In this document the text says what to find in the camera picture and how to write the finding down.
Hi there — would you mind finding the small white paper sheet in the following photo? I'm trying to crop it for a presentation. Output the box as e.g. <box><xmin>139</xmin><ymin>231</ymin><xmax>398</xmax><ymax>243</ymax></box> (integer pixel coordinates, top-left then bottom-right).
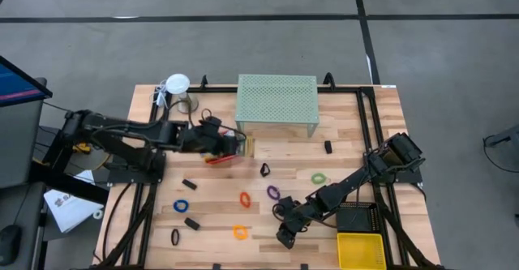
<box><xmin>75</xmin><ymin>169</ymin><xmax>97</xmax><ymax>185</ymax></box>

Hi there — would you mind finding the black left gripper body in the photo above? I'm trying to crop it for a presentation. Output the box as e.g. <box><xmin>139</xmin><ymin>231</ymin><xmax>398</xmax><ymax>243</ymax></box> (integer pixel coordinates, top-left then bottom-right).
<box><xmin>178</xmin><ymin>115</ymin><xmax>241</xmax><ymax>158</ymax></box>

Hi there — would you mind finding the red plastic basket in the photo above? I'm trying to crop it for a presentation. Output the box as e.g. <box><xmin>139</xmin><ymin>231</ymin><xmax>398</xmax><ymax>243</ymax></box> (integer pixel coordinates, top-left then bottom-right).
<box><xmin>202</xmin><ymin>130</ymin><xmax>244</xmax><ymax>166</ymax></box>

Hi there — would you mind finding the black computer mouse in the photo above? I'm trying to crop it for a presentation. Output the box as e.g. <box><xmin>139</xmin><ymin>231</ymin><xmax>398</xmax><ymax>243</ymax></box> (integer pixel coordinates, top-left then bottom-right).
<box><xmin>0</xmin><ymin>224</ymin><xmax>22</xmax><ymax>266</ymax></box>

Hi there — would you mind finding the black mesh tray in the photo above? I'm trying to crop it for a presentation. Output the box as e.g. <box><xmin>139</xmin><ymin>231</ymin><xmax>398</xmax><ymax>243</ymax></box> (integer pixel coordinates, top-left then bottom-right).
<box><xmin>335</xmin><ymin>200</ymin><xmax>382</xmax><ymax>234</ymax></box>

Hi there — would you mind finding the yellow plastic bin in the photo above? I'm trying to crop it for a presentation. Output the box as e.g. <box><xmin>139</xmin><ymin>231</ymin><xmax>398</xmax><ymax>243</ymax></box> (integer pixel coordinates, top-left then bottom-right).
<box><xmin>337</xmin><ymin>232</ymin><xmax>388</xmax><ymax>270</ymax></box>

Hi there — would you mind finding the white lamp with metal base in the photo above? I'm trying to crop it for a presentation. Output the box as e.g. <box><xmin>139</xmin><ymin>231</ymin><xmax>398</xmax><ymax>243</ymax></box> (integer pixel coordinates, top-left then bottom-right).
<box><xmin>165</xmin><ymin>73</ymin><xmax>199</xmax><ymax>114</ymax></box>

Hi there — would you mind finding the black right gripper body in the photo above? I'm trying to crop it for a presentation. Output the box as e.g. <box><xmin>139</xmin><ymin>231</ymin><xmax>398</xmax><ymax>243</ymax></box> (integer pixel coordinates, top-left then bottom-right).
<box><xmin>275</xmin><ymin>195</ymin><xmax>315</xmax><ymax>250</ymax></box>

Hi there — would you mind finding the white adapter with cable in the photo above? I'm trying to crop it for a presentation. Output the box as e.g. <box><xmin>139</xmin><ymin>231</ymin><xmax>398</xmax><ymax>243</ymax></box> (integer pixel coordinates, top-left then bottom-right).
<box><xmin>152</xmin><ymin>81</ymin><xmax>171</xmax><ymax>109</ymax></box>

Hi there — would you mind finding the white printed booklet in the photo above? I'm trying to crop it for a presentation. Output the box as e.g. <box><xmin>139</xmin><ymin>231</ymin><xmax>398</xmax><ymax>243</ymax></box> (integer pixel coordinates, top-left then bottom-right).
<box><xmin>43</xmin><ymin>188</ymin><xmax>105</xmax><ymax>234</ymax></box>

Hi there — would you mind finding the dark grey desk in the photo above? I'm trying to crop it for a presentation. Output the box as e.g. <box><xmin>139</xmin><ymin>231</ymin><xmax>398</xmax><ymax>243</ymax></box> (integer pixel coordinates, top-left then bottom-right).
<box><xmin>0</xmin><ymin>180</ymin><xmax>48</xmax><ymax>270</ymax></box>

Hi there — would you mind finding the black aluminium table frame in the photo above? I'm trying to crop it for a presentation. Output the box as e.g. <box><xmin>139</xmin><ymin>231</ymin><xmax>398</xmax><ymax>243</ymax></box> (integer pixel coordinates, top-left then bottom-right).
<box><xmin>91</xmin><ymin>72</ymin><xmax>447</xmax><ymax>270</ymax></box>

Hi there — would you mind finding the yellow cable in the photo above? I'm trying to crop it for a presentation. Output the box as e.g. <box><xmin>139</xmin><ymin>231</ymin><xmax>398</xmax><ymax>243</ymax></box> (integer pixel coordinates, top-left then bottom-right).
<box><xmin>72</xmin><ymin>139</ymin><xmax>114</xmax><ymax>172</ymax></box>

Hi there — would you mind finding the computer monitor blue screen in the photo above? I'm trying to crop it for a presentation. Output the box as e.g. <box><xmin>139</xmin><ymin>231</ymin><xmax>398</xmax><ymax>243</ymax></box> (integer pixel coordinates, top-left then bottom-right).
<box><xmin>0</xmin><ymin>54</ymin><xmax>54</xmax><ymax>190</ymax></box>

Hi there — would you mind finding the green mesh shelf riser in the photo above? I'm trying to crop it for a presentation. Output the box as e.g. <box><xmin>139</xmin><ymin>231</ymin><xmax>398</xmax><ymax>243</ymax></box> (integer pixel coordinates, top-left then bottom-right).
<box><xmin>234</xmin><ymin>74</ymin><xmax>320</xmax><ymax>138</ymax></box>

